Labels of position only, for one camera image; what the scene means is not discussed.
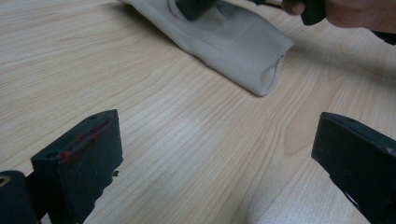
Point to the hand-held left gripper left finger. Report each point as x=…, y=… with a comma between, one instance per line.
x=84, y=161

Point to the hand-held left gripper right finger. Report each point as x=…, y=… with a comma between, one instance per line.
x=358, y=161

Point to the beige cloth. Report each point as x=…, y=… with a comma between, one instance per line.
x=230, y=43

